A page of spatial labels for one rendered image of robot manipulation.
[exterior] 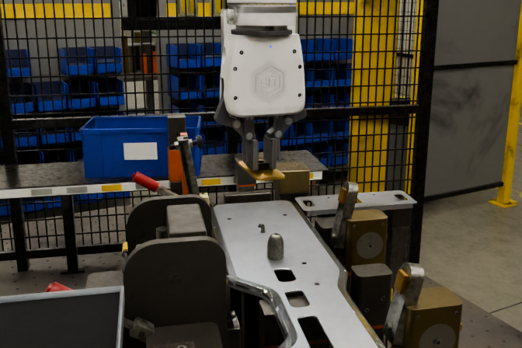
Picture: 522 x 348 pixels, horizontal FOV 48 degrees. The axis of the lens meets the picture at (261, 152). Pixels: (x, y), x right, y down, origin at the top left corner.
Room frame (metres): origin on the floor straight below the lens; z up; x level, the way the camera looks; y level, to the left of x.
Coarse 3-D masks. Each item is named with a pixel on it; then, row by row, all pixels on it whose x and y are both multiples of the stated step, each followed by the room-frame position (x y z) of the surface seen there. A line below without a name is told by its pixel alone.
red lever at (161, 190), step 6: (132, 174) 1.11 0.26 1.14; (138, 174) 1.11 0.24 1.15; (132, 180) 1.10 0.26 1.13; (138, 180) 1.10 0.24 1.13; (144, 180) 1.11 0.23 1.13; (150, 180) 1.11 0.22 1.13; (144, 186) 1.11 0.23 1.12; (150, 186) 1.11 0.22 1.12; (156, 186) 1.11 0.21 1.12; (162, 186) 1.13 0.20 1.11; (156, 192) 1.12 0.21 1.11; (162, 192) 1.11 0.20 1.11; (168, 192) 1.12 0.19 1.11
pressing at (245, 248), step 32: (224, 224) 1.20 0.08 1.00; (256, 224) 1.20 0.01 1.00; (288, 224) 1.20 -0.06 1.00; (256, 256) 1.04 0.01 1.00; (288, 256) 1.04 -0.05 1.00; (320, 256) 1.04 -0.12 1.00; (256, 288) 0.91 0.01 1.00; (288, 288) 0.91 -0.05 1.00; (320, 288) 0.91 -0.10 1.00; (288, 320) 0.80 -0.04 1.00; (320, 320) 0.81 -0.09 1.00; (352, 320) 0.81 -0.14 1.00
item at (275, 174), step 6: (240, 162) 0.75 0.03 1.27; (264, 162) 0.72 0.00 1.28; (246, 168) 0.73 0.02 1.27; (264, 168) 0.72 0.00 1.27; (252, 174) 0.70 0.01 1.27; (258, 174) 0.70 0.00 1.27; (264, 174) 0.70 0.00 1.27; (270, 174) 0.70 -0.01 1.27; (276, 174) 0.70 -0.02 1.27; (282, 174) 0.70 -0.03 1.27; (258, 180) 0.68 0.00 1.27
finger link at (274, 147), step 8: (288, 120) 0.73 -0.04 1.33; (272, 128) 0.73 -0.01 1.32; (264, 136) 0.74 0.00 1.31; (272, 136) 0.72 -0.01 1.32; (264, 144) 0.74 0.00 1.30; (272, 144) 0.71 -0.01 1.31; (264, 152) 0.74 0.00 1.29; (272, 152) 0.71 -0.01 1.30; (272, 160) 0.71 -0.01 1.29; (272, 168) 0.71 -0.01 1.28
